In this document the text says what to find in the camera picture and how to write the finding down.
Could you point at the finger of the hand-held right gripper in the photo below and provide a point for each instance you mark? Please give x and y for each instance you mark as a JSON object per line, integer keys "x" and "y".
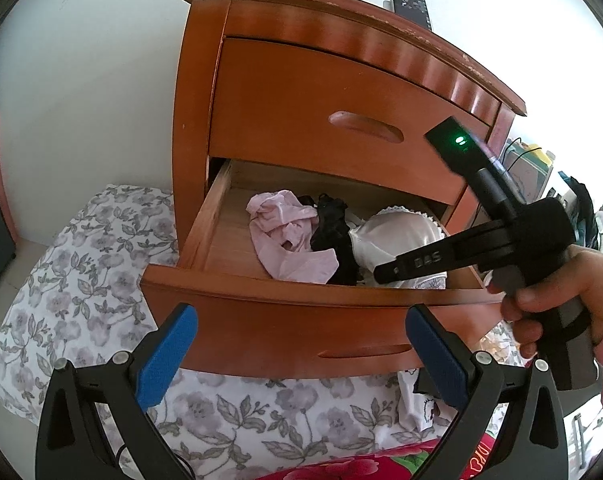
{"x": 441, "y": 257}

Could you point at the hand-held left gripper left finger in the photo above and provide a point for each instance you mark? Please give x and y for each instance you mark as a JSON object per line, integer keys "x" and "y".
{"x": 169, "y": 352}

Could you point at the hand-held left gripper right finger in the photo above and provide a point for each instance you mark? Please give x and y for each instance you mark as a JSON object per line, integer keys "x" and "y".
{"x": 436, "y": 355}

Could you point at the white kitten print sock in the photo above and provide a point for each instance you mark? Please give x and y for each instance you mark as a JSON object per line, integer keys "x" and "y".
{"x": 421, "y": 400}

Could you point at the white bra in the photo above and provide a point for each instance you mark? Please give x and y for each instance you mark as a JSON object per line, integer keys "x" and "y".
{"x": 396, "y": 235}

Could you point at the black lace underwear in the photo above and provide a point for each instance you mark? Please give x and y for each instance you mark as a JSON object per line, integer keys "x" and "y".
{"x": 334, "y": 230}

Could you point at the wooden clothes drawer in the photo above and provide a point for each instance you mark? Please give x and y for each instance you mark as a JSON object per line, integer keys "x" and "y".
{"x": 281, "y": 330}

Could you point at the pink underwear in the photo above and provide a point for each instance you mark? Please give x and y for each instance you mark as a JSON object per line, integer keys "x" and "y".
{"x": 286, "y": 240}

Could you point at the person's right hand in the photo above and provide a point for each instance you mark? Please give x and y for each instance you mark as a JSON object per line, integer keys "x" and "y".
{"x": 601, "y": 290}

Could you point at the white house-shaped shelf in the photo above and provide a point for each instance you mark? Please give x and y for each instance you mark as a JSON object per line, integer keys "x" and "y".
{"x": 529, "y": 180}

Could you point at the yellow item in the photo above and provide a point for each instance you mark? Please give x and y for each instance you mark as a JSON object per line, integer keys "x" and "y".
{"x": 540, "y": 154}

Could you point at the grey floral bedsheet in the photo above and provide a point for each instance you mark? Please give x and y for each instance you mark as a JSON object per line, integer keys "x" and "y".
{"x": 71, "y": 300}

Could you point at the red floral blanket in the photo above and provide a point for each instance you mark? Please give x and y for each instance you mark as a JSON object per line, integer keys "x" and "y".
{"x": 351, "y": 465}

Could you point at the wooden nightstand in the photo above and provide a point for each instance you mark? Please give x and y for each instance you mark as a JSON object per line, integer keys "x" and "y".
{"x": 331, "y": 35}

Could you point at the black smartphone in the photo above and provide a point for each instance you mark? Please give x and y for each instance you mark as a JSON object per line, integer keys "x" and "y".
{"x": 411, "y": 5}

